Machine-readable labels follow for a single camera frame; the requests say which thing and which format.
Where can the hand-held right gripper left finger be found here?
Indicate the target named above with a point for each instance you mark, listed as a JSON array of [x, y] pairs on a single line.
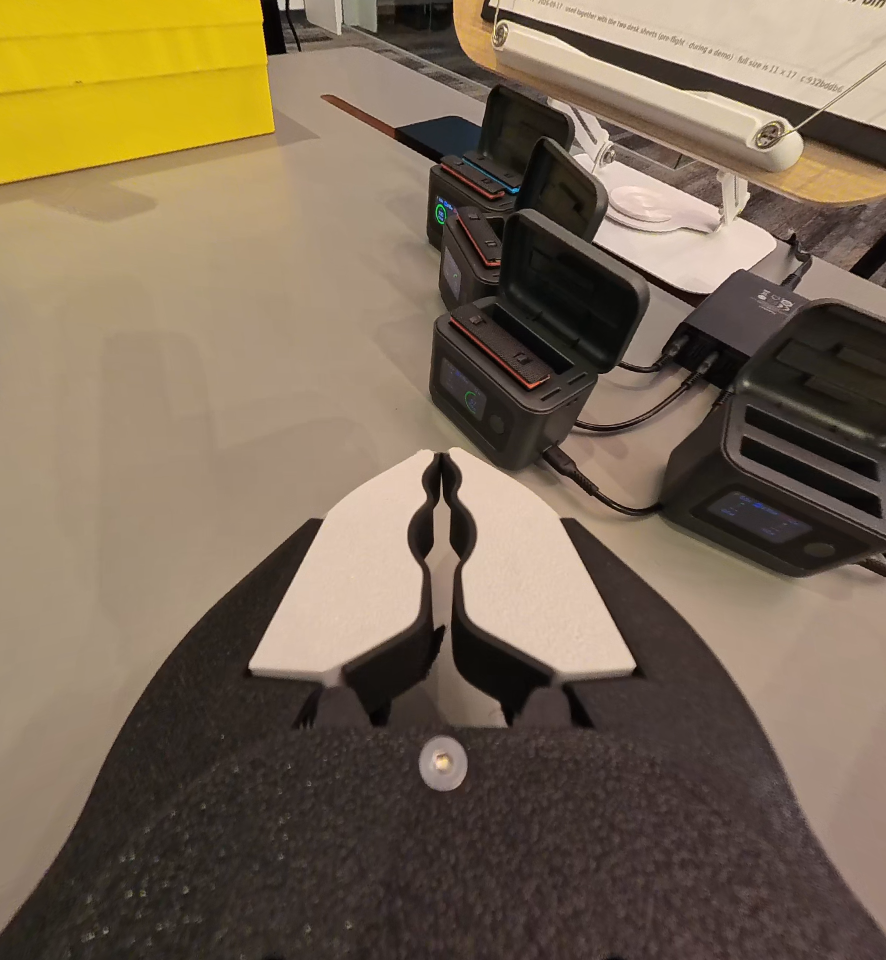
[[353, 585]]

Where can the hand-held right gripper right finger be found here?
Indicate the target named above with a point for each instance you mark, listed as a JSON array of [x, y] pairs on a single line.
[[541, 585]]

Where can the black battery charger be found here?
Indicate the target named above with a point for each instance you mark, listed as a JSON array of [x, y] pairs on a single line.
[[848, 375], [526, 128], [578, 293], [563, 188]]

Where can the black usb hub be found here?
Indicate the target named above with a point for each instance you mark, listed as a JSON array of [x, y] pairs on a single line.
[[743, 315]]

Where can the yellow plastic bin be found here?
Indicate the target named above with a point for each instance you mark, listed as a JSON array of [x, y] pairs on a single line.
[[98, 90]]

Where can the white stand base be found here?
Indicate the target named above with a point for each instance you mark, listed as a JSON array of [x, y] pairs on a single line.
[[683, 240]]

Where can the wooden sign board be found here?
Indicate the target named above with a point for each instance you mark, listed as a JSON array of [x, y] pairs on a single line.
[[863, 183]]

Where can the instruction board on stand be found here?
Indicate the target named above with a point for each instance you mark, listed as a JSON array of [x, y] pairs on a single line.
[[743, 53]]

